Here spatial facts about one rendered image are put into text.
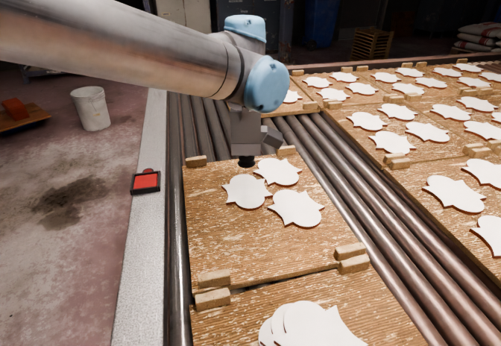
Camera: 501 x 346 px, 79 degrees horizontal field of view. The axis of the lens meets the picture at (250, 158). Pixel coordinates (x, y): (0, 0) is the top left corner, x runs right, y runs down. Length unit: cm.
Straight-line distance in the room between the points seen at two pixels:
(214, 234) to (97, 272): 134
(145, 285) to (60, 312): 126
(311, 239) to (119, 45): 52
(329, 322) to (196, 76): 41
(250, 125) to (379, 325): 42
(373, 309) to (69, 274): 169
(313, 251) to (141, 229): 39
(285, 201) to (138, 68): 51
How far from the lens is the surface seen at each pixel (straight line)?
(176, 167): 92
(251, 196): 75
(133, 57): 32
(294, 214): 71
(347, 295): 61
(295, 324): 53
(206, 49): 37
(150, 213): 79
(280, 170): 84
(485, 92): 169
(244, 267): 62
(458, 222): 84
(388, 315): 61
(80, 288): 193
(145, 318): 62
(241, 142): 65
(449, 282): 73
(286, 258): 64
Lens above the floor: 143
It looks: 33 degrees down
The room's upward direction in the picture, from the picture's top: straight up
